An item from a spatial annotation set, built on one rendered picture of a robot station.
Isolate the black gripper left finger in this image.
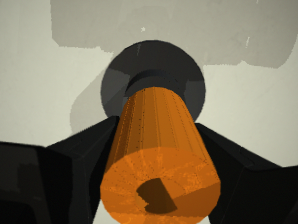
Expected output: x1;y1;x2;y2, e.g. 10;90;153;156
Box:
0;116;120;224

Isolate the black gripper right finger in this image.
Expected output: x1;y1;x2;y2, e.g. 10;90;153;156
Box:
194;122;298;224

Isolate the orange knob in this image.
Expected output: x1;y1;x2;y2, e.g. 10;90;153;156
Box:
100;87;221;224

